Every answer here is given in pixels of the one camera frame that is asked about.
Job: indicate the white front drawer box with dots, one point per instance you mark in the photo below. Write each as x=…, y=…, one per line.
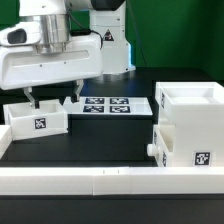
x=161, y=147

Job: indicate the white fence rail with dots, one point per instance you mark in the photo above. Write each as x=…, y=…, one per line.
x=111, y=181
x=5, y=138

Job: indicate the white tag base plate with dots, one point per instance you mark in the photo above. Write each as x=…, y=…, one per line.
x=137, y=106

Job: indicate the white drawer cabinet frame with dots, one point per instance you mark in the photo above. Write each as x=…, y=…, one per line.
x=196, y=109

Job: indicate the white front fence rail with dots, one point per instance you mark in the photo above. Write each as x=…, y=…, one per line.
x=111, y=181

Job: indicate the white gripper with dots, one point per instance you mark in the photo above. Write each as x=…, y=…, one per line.
x=21, y=66

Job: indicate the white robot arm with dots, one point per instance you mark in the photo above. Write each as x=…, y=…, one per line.
x=58, y=41

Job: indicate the white left fence rail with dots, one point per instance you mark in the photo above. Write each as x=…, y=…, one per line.
x=5, y=138

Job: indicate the white drawer box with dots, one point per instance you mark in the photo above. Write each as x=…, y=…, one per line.
x=161, y=147
x=27, y=122

